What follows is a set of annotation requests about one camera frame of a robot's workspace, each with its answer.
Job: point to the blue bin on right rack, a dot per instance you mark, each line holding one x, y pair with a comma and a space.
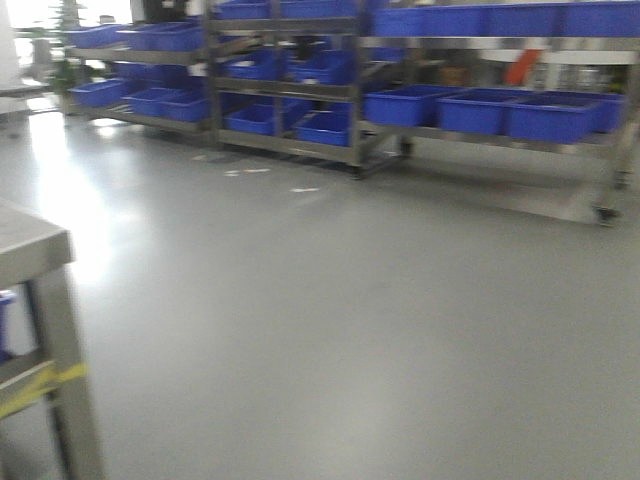
478, 111
409, 106
564, 117

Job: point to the steel rack centre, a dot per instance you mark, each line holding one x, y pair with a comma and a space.
289, 77

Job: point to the steel rack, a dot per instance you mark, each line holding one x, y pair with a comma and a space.
289, 77
533, 29
141, 74

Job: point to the steel rack far left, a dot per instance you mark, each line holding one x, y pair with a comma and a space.
141, 74

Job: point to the steel rack right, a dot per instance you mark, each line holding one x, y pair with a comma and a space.
533, 29

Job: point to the steel table leg frame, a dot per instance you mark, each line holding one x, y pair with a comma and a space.
35, 254

